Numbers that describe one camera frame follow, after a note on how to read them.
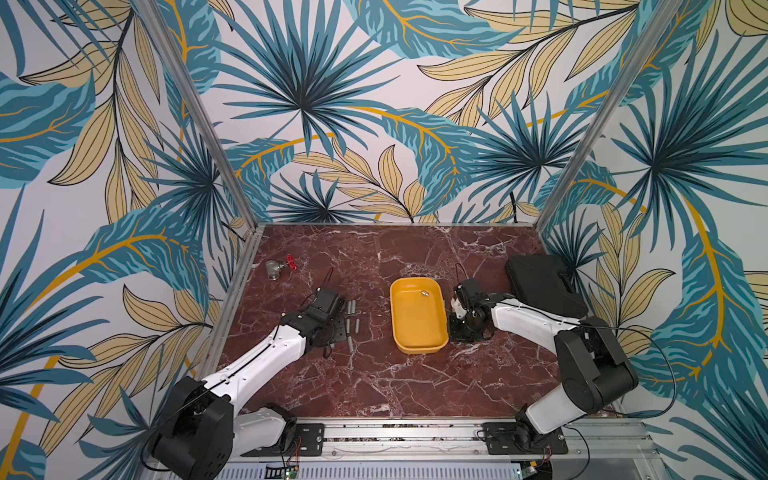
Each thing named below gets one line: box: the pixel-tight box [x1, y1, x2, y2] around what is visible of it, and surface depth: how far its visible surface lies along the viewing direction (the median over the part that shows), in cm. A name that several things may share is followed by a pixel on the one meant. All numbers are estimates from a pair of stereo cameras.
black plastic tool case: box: [505, 255, 589, 318], surface depth 99 cm
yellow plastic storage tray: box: [390, 277, 449, 354], surface depth 96 cm
